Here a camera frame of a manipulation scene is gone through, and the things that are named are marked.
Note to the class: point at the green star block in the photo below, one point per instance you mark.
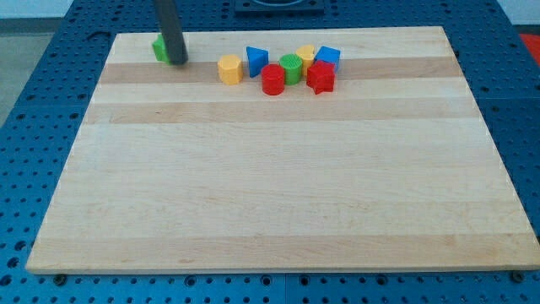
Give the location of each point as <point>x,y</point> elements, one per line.
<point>159,49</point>

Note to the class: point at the red star block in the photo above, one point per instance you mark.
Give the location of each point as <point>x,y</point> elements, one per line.
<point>321,77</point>

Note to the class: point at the red cylinder block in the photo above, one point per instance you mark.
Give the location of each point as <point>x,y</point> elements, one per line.
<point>272,79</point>

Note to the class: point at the green cylinder block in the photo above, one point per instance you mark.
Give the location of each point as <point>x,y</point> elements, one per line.
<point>292,65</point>

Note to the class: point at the yellow hexagon block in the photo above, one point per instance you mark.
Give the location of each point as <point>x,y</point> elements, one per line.
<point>230,68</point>

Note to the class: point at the blue triangle block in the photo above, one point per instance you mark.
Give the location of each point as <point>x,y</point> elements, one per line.
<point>257,60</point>

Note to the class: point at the yellow heart block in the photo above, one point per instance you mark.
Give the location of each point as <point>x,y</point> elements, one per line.
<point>307,56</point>

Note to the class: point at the blue cube block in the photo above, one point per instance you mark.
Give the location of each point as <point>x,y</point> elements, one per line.
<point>329,55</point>

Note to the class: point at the light wooden board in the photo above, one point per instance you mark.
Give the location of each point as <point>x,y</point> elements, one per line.
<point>174,172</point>

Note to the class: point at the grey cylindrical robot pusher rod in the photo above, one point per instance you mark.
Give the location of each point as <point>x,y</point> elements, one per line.
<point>171,30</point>

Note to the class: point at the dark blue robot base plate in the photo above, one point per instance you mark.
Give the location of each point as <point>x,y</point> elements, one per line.
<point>250,7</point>

